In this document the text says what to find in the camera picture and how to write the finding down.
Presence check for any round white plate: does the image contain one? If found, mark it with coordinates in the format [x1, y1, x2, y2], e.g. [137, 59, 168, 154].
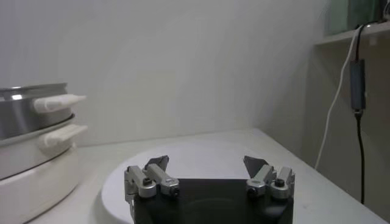
[101, 139, 277, 224]

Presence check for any black power adapter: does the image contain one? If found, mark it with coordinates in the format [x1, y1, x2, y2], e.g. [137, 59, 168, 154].
[349, 58, 366, 112]

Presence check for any white shelf unit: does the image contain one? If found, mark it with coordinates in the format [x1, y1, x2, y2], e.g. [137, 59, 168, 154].
[313, 21, 390, 47]

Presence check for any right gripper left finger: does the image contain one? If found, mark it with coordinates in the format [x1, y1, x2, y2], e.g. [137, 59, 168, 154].
[124, 155, 180, 203]

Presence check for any black power cable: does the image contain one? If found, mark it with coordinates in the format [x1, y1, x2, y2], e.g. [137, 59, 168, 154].
[354, 20, 380, 205]

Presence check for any white power cable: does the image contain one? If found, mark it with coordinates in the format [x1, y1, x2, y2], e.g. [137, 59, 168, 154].
[314, 24, 365, 170]

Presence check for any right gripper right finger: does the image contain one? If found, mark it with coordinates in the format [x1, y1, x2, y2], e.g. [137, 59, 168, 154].
[243, 155, 296, 200]

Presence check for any white electric cooking pot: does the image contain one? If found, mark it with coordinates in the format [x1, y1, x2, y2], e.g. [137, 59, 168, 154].
[0, 114, 89, 224]

